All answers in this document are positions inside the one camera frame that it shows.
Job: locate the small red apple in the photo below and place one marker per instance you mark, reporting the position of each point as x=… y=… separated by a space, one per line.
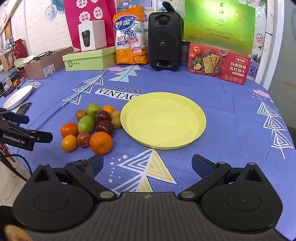
x=83 y=139

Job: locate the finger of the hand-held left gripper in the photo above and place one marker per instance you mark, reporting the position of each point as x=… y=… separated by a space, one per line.
x=18 y=118
x=44 y=137

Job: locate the small brown kiwi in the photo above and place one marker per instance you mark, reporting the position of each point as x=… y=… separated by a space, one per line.
x=115 y=114
x=116 y=122

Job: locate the pink printed board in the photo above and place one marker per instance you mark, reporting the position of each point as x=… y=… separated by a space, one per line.
x=74 y=23

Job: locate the yellowish orange tangerine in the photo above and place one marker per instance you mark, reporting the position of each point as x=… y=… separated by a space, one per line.
x=69 y=143

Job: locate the red kettle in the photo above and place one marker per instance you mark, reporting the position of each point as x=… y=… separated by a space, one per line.
x=17 y=47

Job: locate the white door frame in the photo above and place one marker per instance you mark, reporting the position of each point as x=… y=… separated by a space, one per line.
x=274 y=46

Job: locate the blue printed tablecloth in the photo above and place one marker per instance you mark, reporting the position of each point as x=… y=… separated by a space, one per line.
x=219 y=104

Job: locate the red framed wall poster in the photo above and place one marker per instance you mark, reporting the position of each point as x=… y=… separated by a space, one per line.
x=8 y=30

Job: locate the white bowl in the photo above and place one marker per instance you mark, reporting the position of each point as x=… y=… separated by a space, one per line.
x=29 y=59
x=19 y=63

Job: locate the white ceramic plate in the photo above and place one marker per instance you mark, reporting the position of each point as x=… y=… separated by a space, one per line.
x=17 y=97

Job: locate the green plum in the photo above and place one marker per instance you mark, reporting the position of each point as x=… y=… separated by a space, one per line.
x=86 y=124
x=93 y=109

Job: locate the floral curtain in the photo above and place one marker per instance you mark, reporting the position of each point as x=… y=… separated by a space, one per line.
x=259 y=39

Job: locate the black phone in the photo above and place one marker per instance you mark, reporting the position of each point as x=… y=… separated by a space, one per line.
x=23 y=107

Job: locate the red cracker box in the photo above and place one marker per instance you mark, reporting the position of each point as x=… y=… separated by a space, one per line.
x=218 y=63

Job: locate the white box with cup print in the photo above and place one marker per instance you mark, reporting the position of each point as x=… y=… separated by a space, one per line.
x=91 y=34

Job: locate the yellow plastic plate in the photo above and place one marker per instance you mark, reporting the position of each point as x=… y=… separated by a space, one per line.
x=161 y=120

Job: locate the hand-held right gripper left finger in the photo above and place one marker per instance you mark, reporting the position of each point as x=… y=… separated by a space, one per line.
x=99 y=165

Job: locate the light green flat box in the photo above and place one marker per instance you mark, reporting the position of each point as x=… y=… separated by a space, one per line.
x=89 y=59

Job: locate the brown cardboard box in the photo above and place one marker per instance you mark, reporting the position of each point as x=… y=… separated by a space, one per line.
x=48 y=66

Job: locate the black speaker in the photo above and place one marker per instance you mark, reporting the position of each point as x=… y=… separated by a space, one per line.
x=165 y=39

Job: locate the shiny green gift box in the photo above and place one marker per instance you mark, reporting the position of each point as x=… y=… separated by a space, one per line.
x=219 y=25

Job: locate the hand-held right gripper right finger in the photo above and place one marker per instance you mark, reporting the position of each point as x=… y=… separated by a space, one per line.
x=200 y=165

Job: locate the orange pack of paper cups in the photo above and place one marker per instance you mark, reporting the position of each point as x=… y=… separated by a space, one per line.
x=130 y=37

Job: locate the small orange tangerine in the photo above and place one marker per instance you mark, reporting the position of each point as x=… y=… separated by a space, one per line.
x=108 y=109

